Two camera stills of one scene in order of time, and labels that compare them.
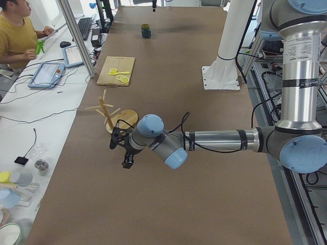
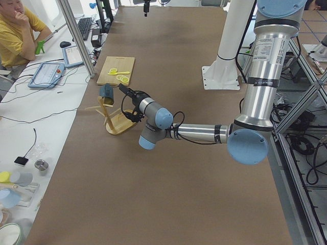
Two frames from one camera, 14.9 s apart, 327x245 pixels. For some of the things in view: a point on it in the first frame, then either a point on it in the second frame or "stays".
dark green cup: x=146 y=31 -> x=106 y=91
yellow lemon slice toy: x=114 y=71 stays
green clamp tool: x=39 y=46 stays
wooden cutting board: x=121 y=64 stays
